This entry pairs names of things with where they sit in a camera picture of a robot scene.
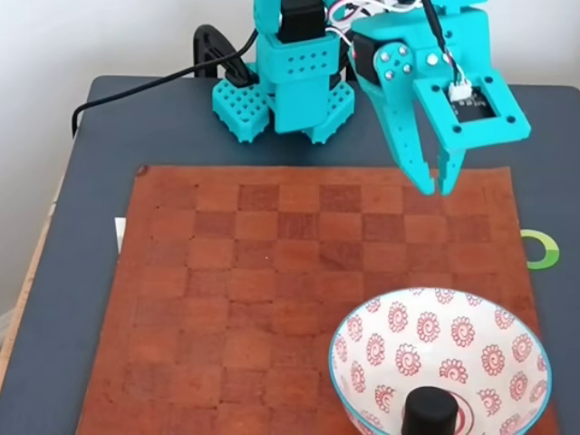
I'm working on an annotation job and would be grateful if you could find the black cylinder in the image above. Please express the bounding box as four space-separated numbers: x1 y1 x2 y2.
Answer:
401 386 458 435

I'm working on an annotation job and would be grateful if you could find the white bowl with red flowers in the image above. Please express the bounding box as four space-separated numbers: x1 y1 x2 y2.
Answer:
328 286 554 435

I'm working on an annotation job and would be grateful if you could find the black table clamp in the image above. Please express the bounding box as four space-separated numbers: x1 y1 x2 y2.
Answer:
193 24 262 88

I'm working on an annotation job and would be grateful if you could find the brown leather chessboard mat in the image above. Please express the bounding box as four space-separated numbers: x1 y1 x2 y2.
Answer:
74 165 558 435

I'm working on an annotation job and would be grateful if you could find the white paper sheet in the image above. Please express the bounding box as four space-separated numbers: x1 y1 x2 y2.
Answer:
113 217 129 255

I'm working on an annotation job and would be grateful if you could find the wooden furniture edge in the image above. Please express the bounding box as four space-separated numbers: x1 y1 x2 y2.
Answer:
0 165 68 368

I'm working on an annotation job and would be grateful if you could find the black camera cable white plug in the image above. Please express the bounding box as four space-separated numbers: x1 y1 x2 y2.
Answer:
420 0 473 103

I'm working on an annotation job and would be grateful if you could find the teal camera mount with board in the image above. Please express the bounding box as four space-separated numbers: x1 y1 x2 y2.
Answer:
412 71 532 154

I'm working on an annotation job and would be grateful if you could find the green ring sticker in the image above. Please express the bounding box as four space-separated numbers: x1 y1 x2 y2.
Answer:
519 229 561 272

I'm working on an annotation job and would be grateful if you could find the black power cable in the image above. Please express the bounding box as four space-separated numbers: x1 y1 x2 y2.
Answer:
71 29 262 140

